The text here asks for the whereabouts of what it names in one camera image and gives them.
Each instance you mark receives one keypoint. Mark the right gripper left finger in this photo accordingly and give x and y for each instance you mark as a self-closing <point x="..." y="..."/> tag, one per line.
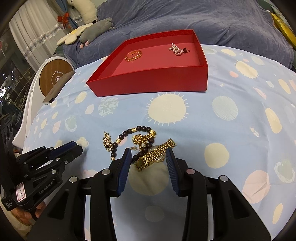
<point x="64" y="216"/>

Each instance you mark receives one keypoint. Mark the white curtain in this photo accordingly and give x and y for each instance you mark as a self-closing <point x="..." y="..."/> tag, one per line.
<point x="36" y="31"/>

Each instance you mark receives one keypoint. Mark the red jewelry tray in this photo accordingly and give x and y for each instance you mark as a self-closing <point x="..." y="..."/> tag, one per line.
<point x="170" y="61"/>

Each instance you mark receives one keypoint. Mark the red bow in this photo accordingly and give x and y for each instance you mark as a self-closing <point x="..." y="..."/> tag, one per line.
<point x="64" y="20"/>

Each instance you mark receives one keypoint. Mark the brown flat case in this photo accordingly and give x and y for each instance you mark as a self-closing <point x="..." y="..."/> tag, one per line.
<point x="53" y="93"/>

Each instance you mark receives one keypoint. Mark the blue planet print cloth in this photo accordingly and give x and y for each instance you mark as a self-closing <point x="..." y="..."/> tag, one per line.
<point x="243" y="127"/>

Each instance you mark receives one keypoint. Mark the gold watch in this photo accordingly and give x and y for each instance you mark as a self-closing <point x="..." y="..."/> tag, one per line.
<point x="156" y="155"/>

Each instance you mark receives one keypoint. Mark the round wooden white device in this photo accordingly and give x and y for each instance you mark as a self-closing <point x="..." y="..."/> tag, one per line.
<point x="43" y="82"/>

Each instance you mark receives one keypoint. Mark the gold cushion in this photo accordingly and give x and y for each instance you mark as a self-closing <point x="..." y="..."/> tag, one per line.
<point x="285" y="30"/>

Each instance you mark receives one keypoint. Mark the purple blue blanket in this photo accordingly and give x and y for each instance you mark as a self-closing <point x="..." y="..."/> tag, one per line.
<point x="243" y="25"/>

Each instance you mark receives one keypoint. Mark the cream flower plush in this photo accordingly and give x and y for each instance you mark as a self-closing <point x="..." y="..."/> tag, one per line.
<point x="74" y="35"/>

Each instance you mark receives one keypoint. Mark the grey plush toy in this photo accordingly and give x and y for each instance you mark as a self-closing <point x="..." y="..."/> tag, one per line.
<point x="95" y="30"/>

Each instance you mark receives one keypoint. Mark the white long plush pillow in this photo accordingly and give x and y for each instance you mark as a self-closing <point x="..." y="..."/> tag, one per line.
<point x="86" y="8"/>

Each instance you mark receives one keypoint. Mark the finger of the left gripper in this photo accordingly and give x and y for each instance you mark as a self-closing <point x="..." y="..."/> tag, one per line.
<point x="66" y="149"/>
<point x="64" y="160"/>

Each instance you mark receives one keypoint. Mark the gold braided bangle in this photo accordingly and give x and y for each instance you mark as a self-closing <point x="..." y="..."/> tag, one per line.
<point x="133" y="55"/>

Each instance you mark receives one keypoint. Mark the left hand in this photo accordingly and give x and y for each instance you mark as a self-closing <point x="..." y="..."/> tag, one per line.
<point x="25" y="217"/>

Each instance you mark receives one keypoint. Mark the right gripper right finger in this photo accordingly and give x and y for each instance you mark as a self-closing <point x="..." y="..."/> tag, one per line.
<point x="233" y="216"/>

